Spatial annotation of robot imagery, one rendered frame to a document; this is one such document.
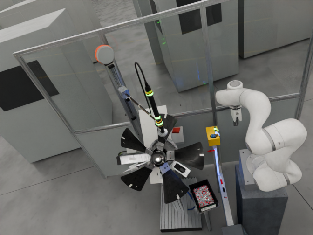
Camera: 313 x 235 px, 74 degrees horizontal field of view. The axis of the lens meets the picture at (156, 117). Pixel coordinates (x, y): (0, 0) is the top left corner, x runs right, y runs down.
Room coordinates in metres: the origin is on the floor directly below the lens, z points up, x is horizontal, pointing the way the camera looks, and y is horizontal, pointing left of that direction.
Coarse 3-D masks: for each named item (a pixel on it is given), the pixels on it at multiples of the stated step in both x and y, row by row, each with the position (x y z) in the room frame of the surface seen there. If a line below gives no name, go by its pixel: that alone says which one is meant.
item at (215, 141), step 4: (208, 128) 1.35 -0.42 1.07; (212, 128) 1.34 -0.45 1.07; (216, 128) 1.32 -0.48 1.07; (208, 132) 1.30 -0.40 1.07; (212, 132) 1.29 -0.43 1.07; (208, 136) 1.26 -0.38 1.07; (216, 136) 1.23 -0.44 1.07; (208, 140) 1.22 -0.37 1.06; (212, 140) 1.21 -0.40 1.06; (216, 140) 1.21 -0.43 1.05; (212, 144) 1.21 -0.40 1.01; (216, 144) 1.21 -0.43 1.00
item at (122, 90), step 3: (120, 87) 1.72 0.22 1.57; (123, 87) 1.70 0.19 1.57; (120, 90) 1.67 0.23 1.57; (123, 90) 1.65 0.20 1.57; (126, 90) 1.64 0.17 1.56; (120, 93) 1.67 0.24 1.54; (123, 93) 1.63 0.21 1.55; (126, 93) 1.64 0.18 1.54; (129, 93) 1.65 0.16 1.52; (123, 96) 1.63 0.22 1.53; (126, 96) 1.63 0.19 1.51
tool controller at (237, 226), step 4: (240, 224) 0.44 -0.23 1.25; (224, 228) 0.45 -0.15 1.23; (228, 228) 0.45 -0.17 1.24; (232, 228) 0.44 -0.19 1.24; (236, 228) 0.43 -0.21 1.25; (240, 228) 0.42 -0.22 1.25; (244, 228) 0.43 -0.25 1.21; (224, 232) 0.44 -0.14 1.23; (228, 232) 0.43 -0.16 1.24; (232, 232) 0.42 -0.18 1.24; (236, 232) 0.41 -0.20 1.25; (240, 232) 0.41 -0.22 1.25; (244, 232) 0.40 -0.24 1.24
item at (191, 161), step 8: (200, 144) 1.10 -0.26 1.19; (176, 152) 1.10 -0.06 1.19; (184, 152) 1.08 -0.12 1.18; (192, 152) 1.06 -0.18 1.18; (200, 152) 1.04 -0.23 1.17; (176, 160) 1.03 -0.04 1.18; (184, 160) 1.02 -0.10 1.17; (192, 160) 1.00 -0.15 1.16; (200, 160) 0.98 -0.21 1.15; (200, 168) 0.93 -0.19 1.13
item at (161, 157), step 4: (156, 148) 1.20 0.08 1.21; (156, 152) 1.10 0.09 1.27; (160, 152) 1.09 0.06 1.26; (164, 152) 1.13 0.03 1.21; (152, 156) 1.10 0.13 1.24; (156, 156) 1.09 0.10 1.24; (160, 156) 1.08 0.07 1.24; (164, 156) 1.07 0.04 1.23; (152, 160) 1.08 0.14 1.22; (156, 160) 1.07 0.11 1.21; (160, 160) 1.06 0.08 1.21; (164, 160) 1.05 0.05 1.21; (152, 164) 1.06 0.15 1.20; (156, 164) 1.06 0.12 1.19; (160, 164) 1.05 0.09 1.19
